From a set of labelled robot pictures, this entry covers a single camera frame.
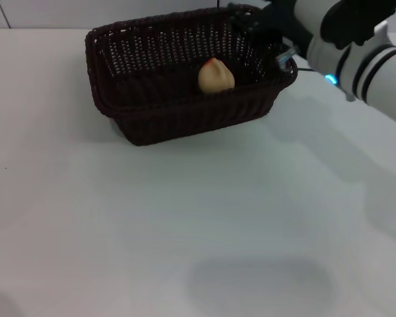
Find peach shaped cream bun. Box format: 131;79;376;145
197;57;236;95

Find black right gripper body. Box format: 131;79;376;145
257;0;314;47

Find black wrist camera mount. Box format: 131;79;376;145
319;0;396;50

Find black woven plastic basket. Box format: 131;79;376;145
84;4;299;147

